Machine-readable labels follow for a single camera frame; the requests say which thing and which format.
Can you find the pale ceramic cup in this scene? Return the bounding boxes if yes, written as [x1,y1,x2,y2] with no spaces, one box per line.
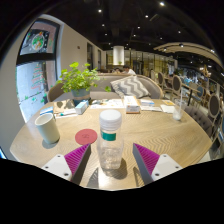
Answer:
[34,113,61,145]

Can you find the group of ceiling spotlights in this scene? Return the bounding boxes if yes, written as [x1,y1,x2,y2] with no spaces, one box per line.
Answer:
[96,0,216,54]

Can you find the clear drinking glass with straw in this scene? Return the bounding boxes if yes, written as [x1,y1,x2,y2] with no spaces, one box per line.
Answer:
[172,87,188,122]

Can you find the tan upholstered chair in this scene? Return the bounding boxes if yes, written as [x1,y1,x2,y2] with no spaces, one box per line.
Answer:
[47,82,65,103]

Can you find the brown kraft notebook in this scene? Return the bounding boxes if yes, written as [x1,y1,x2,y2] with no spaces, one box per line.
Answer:
[53,99,76,116]

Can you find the blue white leaflet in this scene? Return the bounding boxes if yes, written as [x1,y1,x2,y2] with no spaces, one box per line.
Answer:
[139,98,156,108]

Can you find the flat round red coaster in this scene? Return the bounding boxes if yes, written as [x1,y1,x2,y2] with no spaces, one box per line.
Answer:
[74,128,99,146]

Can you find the person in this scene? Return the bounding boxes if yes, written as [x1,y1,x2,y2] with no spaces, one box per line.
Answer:
[122,64,137,77]

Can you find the white orange carton box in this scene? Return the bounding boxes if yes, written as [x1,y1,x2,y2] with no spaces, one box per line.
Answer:
[123,95,141,115]

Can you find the white paper napkin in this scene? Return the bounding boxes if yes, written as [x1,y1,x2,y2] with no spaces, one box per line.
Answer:
[159,104,177,115]

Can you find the grey zigzag cushion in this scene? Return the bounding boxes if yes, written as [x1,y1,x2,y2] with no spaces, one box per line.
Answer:
[110,75,151,100]

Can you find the group of dining chairs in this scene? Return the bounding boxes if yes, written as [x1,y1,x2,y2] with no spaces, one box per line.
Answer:
[155,70,224,138]

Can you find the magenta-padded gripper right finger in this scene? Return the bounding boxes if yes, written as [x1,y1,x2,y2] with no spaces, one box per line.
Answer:
[132,142,184,186]

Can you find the small blue white box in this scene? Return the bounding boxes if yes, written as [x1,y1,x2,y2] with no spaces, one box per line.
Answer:
[39,106,55,117]

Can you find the white cylindrical column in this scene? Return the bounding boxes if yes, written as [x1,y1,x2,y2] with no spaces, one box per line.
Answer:
[112,45,126,66]

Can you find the green potted plant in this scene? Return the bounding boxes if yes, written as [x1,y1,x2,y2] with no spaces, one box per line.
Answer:
[55,61,112,101]

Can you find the window with festive stickers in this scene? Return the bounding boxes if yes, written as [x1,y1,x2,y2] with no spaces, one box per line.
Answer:
[15,18,61,118]

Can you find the clear white-capped water bottle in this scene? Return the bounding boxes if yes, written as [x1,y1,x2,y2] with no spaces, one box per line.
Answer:
[96,109,125,177]

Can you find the light blue tissue box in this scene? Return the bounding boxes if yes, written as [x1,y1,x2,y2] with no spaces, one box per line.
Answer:
[73,99,90,116]

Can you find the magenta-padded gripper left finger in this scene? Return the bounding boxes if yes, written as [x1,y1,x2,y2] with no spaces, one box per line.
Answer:
[41,143,92,186]

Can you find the printed paper menu sheet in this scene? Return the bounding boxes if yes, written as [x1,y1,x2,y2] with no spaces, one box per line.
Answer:
[89,98,126,110]

